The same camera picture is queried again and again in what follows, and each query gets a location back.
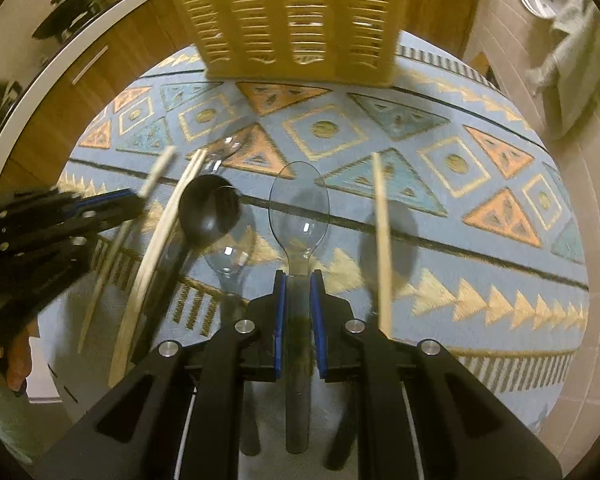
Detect black plastic ladle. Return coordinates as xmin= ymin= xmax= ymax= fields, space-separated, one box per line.
xmin=130 ymin=175 xmax=242 ymax=366

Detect person's left hand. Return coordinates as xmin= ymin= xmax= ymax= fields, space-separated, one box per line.
xmin=0 ymin=334 xmax=35 ymax=395

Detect black frying pan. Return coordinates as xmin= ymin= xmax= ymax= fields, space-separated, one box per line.
xmin=32 ymin=0 xmax=126 ymax=41

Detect beige plastic utensil basket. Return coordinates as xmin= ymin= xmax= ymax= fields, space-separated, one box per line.
xmin=157 ymin=0 xmax=416 ymax=86

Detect clear plastic spoon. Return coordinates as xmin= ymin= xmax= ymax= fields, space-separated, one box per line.
xmin=202 ymin=122 xmax=261 ymax=173
xmin=269 ymin=161 xmax=331 ymax=453
xmin=202 ymin=187 xmax=260 ymax=321

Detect blue patterned tablecloth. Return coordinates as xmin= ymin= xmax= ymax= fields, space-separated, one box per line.
xmin=37 ymin=30 xmax=591 ymax=480

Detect wooden base cabinets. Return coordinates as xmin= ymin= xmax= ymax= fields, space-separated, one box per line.
xmin=0 ymin=0 xmax=486 ymax=196

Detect pale green hanging towel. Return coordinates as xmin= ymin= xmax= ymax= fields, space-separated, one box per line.
xmin=525 ymin=0 xmax=600 ymax=141

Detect black gas stove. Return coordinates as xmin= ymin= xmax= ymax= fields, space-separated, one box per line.
xmin=0 ymin=0 xmax=146 ymax=76

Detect white kitchen countertop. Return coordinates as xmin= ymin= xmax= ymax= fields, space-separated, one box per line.
xmin=0 ymin=0 xmax=167 ymax=196

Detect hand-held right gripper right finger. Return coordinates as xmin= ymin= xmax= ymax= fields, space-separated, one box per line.
xmin=309 ymin=269 xmax=563 ymax=480

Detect wooden chopstick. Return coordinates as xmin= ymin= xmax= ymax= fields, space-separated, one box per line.
xmin=371 ymin=152 xmax=393 ymax=338
xmin=77 ymin=146 xmax=177 ymax=353
xmin=109 ymin=149 xmax=208 ymax=388

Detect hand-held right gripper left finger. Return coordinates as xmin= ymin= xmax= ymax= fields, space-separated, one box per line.
xmin=35 ymin=269 xmax=287 ymax=480

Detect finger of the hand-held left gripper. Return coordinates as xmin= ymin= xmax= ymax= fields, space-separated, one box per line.
xmin=10 ymin=198 xmax=147 ymax=261
xmin=0 ymin=186 xmax=137 ymax=222

